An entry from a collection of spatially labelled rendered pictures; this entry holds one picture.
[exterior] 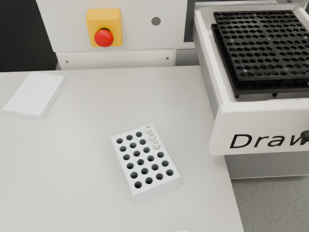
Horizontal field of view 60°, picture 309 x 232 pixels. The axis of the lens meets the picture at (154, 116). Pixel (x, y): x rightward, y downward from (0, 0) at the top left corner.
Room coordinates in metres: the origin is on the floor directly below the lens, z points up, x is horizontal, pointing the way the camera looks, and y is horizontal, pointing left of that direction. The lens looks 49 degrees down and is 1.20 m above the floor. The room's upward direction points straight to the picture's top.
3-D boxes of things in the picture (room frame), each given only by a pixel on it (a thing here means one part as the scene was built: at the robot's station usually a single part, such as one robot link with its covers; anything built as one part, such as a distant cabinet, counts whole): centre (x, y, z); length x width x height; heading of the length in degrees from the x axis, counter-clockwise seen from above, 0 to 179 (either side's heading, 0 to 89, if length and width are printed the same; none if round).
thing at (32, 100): (0.44, 0.27, 0.77); 0.13 x 0.09 x 0.02; 169
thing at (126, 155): (0.25, 0.02, 0.78); 0.12 x 0.08 x 0.04; 23
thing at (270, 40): (0.46, -0.23, 0.87); 0.22 x 0.18 x 0.06; 3
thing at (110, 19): (0.54, 0.11, 0.88); 0.07 x 0.05 x 0.07; 93
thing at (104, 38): (0.50, 0.11, 0.88); 0.04 x 0.03 x 0.04; 93
